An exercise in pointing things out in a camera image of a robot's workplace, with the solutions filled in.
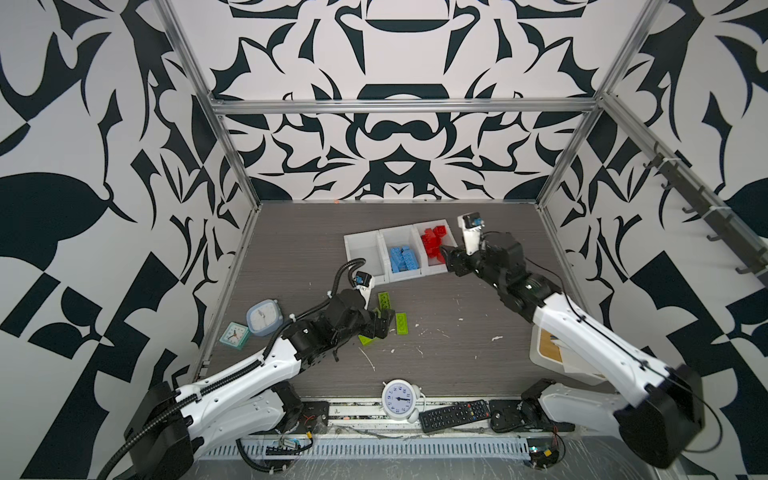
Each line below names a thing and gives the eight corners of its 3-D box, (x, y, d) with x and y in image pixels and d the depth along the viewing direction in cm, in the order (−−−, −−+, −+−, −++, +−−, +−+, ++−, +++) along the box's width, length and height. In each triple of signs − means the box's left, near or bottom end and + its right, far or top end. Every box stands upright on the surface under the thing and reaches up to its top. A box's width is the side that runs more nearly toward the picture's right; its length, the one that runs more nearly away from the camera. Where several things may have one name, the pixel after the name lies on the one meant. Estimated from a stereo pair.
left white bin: (350, 288, 97) (348, 278, 92) (345, 244, 108) (343, 234, 103) (388, 282, 98) (388, 272, 94) (379, 239, 109) (379, 229, 105)
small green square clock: (226, 346, 90) (218, 339, 86) (237, 327, 94) (230, 320, 89) (247, 352, 89) (240, 346, 84) (257, 334, 92) (251, 326, 88)
